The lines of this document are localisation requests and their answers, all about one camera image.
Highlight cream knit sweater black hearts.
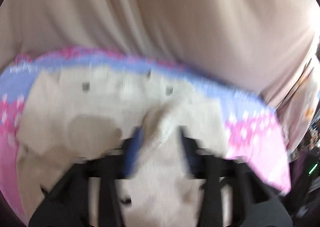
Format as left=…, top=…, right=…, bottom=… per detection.
left=17, top=66, right=227, bottom=226

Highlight pink floral bed sheet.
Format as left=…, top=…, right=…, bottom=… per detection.
left=1, top=47, right=291, bottom=222

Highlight beige curtain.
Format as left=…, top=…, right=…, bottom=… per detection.
left=1, top=0, right=319, bottom=107

